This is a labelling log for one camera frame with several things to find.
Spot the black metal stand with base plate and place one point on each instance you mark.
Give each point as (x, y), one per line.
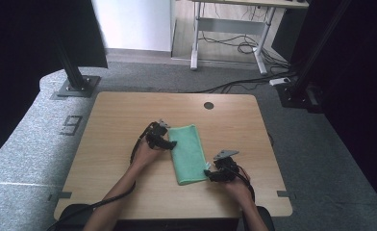
(76, 80)

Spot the person's right hand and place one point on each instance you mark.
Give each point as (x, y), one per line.
(241, 191)

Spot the black metal stand with dark base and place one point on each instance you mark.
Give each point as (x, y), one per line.
(305, 80)

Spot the grey tape strip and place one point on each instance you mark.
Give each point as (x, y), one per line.
(61, 195)
(284, 193)

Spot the green cloth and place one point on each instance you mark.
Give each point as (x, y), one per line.
(188, 154)

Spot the white panel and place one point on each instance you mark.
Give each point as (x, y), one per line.
(135, 24)

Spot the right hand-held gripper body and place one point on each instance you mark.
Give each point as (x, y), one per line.
(228, 165)

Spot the round dark table grommet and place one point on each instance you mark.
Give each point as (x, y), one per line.
(208, 105)

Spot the white power strip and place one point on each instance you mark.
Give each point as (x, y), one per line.
(280, 81)

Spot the dark box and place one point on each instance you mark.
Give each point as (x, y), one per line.
(287, 35)

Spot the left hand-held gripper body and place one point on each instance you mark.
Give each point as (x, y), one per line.
(156, 134)

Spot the black curtain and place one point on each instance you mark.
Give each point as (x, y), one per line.
(363, 96)
(23, 64)

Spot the white desk frame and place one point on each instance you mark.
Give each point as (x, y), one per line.
(231, 26)

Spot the person's left hand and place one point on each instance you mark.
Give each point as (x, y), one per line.
(145, 157)

